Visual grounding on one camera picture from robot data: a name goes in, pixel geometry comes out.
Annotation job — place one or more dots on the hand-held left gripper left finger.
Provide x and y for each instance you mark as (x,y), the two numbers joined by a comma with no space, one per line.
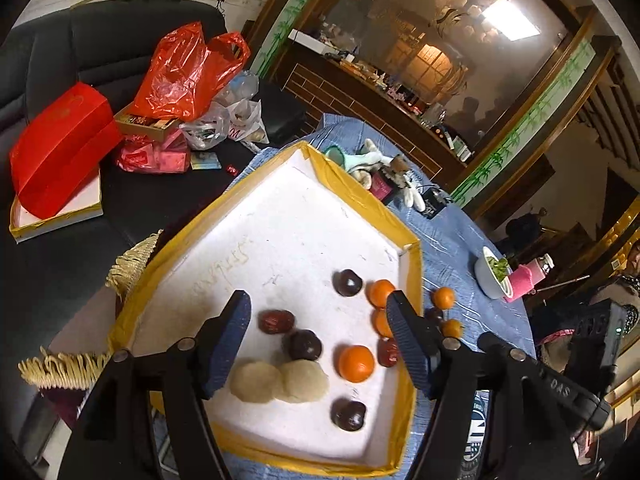
(227,345)

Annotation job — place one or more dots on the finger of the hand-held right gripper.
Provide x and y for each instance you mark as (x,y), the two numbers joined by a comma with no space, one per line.
(565,385)

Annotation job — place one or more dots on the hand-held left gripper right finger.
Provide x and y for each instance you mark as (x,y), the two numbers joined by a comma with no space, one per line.
(410,345)

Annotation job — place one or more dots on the red date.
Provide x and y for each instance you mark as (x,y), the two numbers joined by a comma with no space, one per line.
(387,352)
(274,321)

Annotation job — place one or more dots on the orange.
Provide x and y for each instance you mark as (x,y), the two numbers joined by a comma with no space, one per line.
(382,322)
(381,293)
(356,362)
(442,297)
(451,328)

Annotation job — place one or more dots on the pale round cake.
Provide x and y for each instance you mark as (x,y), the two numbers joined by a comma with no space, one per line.
(254,382)
(302,381)

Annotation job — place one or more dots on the dark plum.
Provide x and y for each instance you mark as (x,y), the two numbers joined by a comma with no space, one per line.
(301,345)
(434,315)
(347,282)
(348,414)

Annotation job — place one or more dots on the white tray with yellow tape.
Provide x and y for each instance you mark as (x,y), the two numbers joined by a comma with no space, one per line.
(260,240)

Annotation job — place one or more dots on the pink steel-capped bottle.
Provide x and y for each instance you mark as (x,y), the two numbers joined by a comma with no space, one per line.
(541,266)

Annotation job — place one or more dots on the pink knitted bottle sleeve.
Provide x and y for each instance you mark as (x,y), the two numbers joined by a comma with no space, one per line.
(520,285)

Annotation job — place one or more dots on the white bowl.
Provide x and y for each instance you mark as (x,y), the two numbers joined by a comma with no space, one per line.
(485,275)

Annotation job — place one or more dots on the blue plaid tablecloth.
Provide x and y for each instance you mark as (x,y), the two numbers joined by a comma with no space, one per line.
(450,245)

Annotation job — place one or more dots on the green lettuce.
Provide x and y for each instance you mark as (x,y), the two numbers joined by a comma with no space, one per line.
(499,266)

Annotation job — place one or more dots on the white plush toy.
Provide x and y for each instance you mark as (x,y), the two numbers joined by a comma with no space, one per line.
(415,196)

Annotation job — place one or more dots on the dark maroon box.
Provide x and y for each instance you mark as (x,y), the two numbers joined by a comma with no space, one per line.
(382,187)

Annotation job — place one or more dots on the cream fringed cloth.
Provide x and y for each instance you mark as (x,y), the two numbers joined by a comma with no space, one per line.
(60,367)

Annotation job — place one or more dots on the brown plush toy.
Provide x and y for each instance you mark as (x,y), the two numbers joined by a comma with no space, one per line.
(398,165)

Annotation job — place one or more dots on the small printed card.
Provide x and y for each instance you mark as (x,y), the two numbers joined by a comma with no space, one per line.
(205,161)

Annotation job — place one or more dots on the mint green toy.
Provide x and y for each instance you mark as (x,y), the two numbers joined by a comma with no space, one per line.
(345,157)

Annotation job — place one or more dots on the pink packet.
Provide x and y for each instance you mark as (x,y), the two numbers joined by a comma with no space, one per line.
(150,155)

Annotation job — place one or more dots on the white plastic bag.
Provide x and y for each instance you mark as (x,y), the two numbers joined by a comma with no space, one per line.
(235,120)

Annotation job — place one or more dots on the gold box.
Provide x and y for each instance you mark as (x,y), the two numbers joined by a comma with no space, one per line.
(150,127)

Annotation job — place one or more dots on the red gift box lid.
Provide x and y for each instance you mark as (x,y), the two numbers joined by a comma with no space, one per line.
(60,150)

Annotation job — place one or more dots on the wooden counter cabinet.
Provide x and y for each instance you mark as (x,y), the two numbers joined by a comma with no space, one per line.
(340,95)

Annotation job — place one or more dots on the red plastic bag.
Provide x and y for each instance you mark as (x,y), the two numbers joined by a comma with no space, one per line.
(185,70)

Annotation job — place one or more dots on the black sofa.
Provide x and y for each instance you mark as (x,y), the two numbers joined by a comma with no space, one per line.
(100,40)

